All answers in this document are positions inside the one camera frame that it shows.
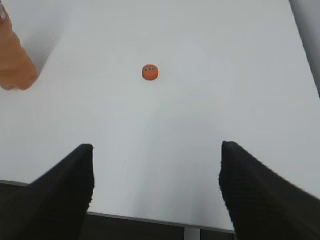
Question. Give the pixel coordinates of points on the orange bottle cap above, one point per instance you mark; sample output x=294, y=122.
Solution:
x=150, y=72

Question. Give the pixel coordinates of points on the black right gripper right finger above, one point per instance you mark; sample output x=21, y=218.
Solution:
x=261, y=204

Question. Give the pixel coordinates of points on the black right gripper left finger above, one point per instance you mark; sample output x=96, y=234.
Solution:
x=54, y=206

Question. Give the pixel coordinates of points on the orange drink plastic bottle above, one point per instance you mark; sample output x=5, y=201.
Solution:
x=17, y=70

